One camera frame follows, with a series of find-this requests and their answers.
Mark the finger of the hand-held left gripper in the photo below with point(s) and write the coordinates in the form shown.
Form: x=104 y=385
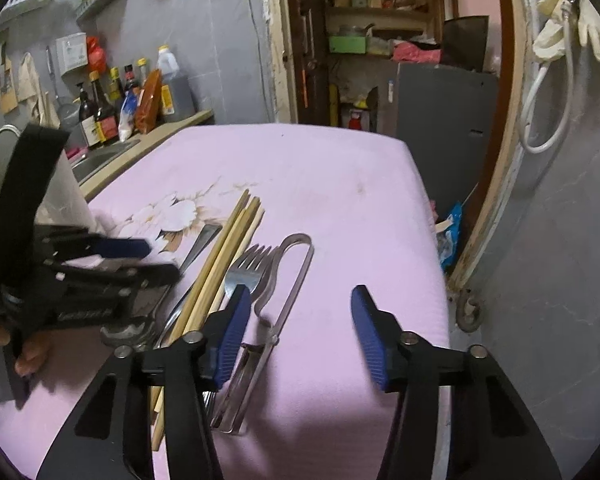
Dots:
x=130 y=274
x=120 y=248

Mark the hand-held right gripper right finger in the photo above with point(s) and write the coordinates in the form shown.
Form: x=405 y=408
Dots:
x=372 y=345

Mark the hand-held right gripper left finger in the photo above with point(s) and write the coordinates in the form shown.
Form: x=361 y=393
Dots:
x=230 y=332

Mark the white cup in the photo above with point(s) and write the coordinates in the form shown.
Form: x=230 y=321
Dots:
x=69 y=195

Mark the thin metal utensil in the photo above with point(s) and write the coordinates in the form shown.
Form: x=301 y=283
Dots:
x=172 y=315

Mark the metal fork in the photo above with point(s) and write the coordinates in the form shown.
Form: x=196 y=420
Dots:
x=247 y=267

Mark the metal spoon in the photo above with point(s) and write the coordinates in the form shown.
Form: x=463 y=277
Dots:
x=202 y=242

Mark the person's left hand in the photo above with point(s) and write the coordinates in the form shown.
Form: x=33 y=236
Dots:
x=32 y=357

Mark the metal faucet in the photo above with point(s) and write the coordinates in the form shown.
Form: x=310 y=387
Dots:
x=0 y=135

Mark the metal sink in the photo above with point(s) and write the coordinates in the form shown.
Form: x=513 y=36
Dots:
x=100 y=157

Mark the dark sauce bottle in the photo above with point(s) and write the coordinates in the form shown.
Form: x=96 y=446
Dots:
x=106 y=120
x=86 y=122

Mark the metal floor hook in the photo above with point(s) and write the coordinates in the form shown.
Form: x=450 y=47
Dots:
x=467 y=316

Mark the hanging wooden board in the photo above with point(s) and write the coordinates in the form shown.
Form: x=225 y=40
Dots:
x=7 y=87

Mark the hanging beige cloth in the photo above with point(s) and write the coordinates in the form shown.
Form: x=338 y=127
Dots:
x=30 y=85

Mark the white blue packet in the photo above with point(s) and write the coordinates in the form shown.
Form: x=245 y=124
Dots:
x=127 y=116

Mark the blue snack packet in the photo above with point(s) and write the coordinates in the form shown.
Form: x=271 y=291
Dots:
x=451 y=237

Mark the orange brown packet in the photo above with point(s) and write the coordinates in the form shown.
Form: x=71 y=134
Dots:
x=147 y=102

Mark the red labelled bottle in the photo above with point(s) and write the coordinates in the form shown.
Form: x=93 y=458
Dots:
x=130 y=80

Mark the red plastic bag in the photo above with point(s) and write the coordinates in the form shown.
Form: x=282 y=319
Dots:
x=96 y=55

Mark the pink floral tablecloth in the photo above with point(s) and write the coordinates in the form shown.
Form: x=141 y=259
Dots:
x=330 y=200

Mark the small yellow capped bottle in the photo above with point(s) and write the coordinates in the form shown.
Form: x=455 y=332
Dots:
x=142 y=67

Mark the grey cabinet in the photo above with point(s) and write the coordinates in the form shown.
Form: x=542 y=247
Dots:
x=442 y=135

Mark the red container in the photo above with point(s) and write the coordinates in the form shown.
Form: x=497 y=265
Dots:
x=357 y=120

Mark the yellow stick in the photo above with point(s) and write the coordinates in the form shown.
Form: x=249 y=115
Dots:
x=333 y=105

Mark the dark wooden door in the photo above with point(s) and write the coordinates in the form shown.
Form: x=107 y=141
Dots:
x=305 y=35

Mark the pink plastic bag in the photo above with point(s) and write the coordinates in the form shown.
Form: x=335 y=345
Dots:
x=415 y=52

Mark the green box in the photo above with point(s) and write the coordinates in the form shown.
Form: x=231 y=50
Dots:
x=349 y=44

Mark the black panel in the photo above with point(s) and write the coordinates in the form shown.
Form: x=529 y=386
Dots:
x=465 y=42

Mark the wooden shelf unit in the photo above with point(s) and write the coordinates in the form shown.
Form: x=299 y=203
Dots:
x=380 y=10

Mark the white wall box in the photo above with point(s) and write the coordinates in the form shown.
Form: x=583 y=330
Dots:
x=72 y=52

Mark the wooden door frame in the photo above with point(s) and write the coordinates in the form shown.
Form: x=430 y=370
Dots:
x=507 y=110

